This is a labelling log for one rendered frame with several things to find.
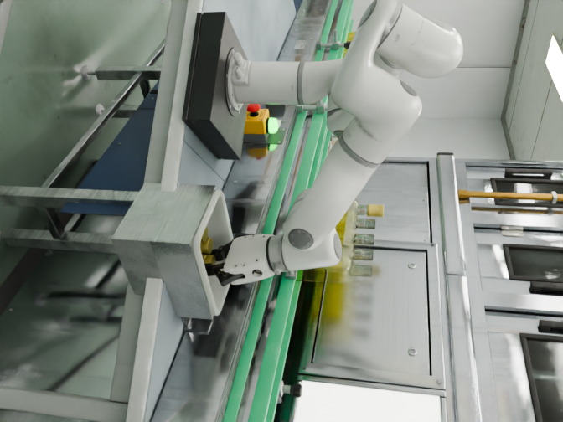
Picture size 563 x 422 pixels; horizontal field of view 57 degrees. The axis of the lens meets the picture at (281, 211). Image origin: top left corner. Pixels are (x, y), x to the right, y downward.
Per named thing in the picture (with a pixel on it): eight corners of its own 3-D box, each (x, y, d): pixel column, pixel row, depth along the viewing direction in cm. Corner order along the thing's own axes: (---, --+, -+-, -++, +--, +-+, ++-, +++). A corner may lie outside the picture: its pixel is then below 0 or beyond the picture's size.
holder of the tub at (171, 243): (182, 331, 113) (216, 335, 111) (149, 241, 95) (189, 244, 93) (204, 273, 125) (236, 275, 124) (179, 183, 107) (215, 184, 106)
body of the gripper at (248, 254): (281, 285, 104) (231, 290, 108) (290, 248, 111) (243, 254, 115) (267, 259, 99) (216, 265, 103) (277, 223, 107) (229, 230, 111)
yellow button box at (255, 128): (241, 141, 150) (266, 142, 149) (237, 119, 145) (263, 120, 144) (246, 128, 155) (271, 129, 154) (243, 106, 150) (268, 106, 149)
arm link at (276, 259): (290, 284, 103) (277, 285, 104) (297, 252, 109) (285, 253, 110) (276, 258, 99) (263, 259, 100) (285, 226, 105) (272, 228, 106)
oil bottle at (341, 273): (267, 280, 133) (351, 286, 129) (265, 265, 130) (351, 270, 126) (271, 264, 138) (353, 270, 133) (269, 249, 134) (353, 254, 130)
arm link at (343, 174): (345, 124, 93) (286, 205, 104) (333, 153, 82) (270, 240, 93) (384, 151, 93) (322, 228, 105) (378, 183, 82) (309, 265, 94)
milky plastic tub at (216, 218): (178, 317, 109) (218, 321, 107) (151, 241, 95) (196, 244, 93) (203, 258, 122) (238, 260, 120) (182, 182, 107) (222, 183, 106)
